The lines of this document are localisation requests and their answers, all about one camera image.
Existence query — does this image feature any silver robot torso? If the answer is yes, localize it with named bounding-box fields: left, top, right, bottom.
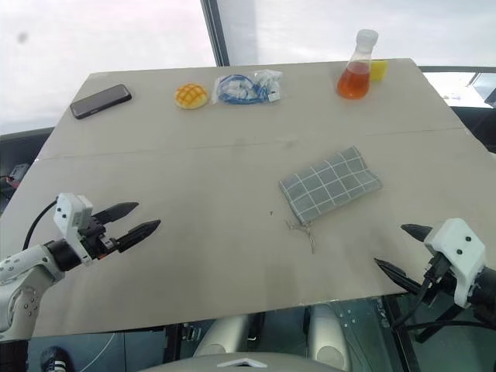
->
left=139, top=351, right=352, bottom=372

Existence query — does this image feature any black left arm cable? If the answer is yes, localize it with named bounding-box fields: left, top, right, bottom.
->
left=22, top=199, right=59, bottom=251

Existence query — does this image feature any black shoe with white stripes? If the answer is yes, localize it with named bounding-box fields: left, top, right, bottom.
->
left=40, top=346, right=78, bottom=372

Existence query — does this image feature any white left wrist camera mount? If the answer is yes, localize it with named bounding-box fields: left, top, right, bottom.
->
left=53, top=192, right=95, bottom=264

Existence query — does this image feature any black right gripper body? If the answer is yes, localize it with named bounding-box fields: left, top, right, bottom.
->
left=417, top=252, right=460, bottom=306

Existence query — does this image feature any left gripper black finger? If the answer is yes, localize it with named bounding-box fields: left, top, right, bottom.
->
left=94, top=201, right=140, bottom=225
left=115, top=219, right=162, bottom=255

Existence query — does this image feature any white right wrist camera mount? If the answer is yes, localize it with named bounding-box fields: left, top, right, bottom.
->
left=423, top=218, right=487, bottom=309

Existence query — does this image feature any silver robot left leg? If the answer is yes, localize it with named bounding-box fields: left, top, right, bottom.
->
left=192, top=313, right=257, bottom=360

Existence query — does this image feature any yellow scored bread bun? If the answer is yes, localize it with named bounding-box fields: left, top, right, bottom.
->
left=174, top=82, right=211, bottom=110

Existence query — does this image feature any clear bag of blue cables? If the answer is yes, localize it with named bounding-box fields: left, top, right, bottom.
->
left=212, top=69, right=284, bottom=105

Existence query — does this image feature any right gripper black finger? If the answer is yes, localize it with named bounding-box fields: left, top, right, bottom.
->
left=374, top=257, right=422, bottom=295
left=401, top=223, right=433, bottom=244

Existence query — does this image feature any dark window frame post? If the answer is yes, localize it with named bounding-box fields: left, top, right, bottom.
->
left=200, top=0, right=232, bottom=67

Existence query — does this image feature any grey checked cloth pouch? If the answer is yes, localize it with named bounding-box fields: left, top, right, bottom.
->
left=278, top=145, right=384, bottom=255

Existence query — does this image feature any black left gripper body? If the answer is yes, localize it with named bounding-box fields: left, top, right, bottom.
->
left=79, top=216, right=121, bottom=261

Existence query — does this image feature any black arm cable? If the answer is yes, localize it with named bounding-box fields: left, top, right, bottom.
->
left=22, top=199, right=59, bottom=251
left=390, top=253, right=496, bottom=344

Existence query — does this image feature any conical flask with orange liquid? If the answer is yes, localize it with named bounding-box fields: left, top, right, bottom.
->
left=336, top=29, right=380, bottom=100

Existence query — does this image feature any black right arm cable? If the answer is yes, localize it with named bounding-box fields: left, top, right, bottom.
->
left=390, top=253, right=496, bottom=344

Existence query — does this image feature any silver robot leg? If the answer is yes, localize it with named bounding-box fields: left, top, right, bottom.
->
left=308, top=304, right=352, bottom=365
left=192, top=313, right=257, bottom=360

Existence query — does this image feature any yellow sponge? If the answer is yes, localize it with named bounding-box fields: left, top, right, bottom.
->
left=368, top=59, right=389, bottom=82

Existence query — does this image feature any black table leg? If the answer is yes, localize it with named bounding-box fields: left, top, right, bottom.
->
left=164, top=323, right=183, bottom=372
left=381, top=296, right=412, bottom=372

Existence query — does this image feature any black smartphone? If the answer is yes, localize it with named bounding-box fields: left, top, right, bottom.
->
left=70, top=84, right=133, bottom=120

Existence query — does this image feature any silver robot right leg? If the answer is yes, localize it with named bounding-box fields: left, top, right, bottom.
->
left=308, top=304, right=352, bottom=365

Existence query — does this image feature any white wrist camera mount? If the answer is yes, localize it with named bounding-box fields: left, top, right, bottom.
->
left=53, top=192, right=95, bottom=264
left=423, top=218, right=487, bottom=309

